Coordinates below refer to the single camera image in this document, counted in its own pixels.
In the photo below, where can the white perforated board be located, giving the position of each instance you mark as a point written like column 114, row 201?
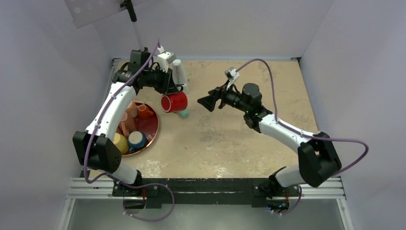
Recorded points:
column 85, row 12

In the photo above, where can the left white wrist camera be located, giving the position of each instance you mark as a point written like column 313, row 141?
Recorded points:
column 165, row 59

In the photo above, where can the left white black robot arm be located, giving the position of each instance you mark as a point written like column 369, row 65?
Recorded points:
column 94, row 146

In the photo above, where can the blue white mug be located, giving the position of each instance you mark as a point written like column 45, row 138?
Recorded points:
column 136, row 140

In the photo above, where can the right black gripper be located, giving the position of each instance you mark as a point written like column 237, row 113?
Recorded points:
column 219, row 93

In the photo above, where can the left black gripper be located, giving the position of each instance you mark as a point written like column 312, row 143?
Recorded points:
column 167, row 86

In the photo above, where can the red mug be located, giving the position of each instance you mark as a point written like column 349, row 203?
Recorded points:
column 174, row 102

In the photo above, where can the silver tripod stand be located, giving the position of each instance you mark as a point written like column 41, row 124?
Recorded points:
column 133, row 22

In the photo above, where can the pink mug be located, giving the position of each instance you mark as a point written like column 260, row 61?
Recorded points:
column 123, row 128

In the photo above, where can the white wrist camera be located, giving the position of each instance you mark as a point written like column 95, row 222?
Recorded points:
column 232, row 74
column 165, row 59

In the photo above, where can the salmon mug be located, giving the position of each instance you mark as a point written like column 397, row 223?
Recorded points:
column 132, row 110

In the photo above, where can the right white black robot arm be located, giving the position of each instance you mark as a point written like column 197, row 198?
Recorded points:
column 317, row 157

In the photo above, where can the aluminium frame rail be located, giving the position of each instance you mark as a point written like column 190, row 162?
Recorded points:
column 104, row 187

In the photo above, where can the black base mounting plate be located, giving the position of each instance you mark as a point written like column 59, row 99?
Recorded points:
column 255, row 192

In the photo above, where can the white metronome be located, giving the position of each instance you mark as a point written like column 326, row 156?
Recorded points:
column 180, row 77

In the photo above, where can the yellow mug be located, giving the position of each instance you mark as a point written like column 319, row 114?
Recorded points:
column 120, row 141

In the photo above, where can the red round tray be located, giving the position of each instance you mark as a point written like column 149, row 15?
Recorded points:
column 148, row 126

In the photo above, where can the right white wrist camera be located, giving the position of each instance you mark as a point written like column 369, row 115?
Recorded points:
column 232, row 74

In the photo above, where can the small orange mug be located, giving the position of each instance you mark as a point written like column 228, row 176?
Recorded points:
column 144, row 112

